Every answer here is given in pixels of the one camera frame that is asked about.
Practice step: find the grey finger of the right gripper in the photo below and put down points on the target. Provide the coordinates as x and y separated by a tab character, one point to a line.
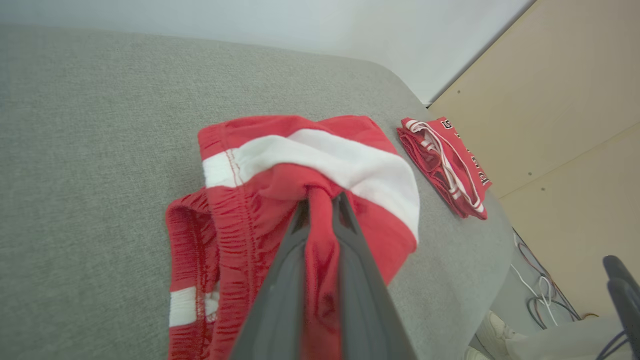
627	305
617	267

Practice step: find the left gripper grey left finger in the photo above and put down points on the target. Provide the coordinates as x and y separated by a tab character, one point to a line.
280	300

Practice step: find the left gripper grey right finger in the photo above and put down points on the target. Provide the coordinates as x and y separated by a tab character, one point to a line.
365	310

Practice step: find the red garment with white parts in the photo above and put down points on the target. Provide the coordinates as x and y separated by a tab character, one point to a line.
250	210

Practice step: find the white shoe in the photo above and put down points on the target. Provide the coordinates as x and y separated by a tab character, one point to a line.
495	330

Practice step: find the beige wooden cabinet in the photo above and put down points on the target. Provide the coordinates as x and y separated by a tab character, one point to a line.
550	100

